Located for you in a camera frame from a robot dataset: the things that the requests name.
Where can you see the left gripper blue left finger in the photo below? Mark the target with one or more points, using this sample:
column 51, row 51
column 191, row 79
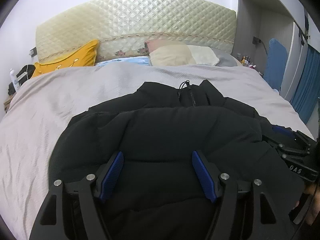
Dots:
column 110, row 175

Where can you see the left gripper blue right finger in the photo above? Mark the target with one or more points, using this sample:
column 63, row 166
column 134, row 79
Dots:
column 204, row 176

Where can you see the black puffer jacket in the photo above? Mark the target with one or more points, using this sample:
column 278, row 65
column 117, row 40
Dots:
column 158, row 195

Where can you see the person's right hand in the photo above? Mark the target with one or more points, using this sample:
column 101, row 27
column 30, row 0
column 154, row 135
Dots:
column 308, row 204

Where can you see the grey bed cover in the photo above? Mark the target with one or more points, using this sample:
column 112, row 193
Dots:
column 44, row 105

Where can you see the blue padded chair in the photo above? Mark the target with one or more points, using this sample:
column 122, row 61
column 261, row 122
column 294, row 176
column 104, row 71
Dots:
column 275, row 64

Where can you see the bottles on right nightstand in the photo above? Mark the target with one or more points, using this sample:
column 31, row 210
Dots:
column 246, row 61

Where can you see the light blue bed sheet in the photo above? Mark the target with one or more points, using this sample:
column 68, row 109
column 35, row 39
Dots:
column 143, row 60

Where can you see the wooden bedside table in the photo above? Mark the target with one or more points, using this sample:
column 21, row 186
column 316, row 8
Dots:
column 7, row 102

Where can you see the yellow pillow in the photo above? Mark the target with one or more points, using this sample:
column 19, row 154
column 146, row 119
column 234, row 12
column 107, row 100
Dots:
column 83, row 57

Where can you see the white spray bottle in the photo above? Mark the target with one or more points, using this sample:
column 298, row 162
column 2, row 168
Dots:
column 14, row 80

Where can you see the beige and grey pillow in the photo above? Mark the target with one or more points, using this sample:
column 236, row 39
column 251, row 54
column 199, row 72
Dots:
column 176, row 53

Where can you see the black bag on nightstand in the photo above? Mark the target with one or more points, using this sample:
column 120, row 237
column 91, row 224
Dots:
column 22, row 76

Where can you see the cream quilted headboard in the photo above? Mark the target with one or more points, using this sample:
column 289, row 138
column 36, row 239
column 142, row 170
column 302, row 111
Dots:
column 122, row 27

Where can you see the wall power socket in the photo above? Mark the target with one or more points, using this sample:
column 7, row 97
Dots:
column 33, row 52

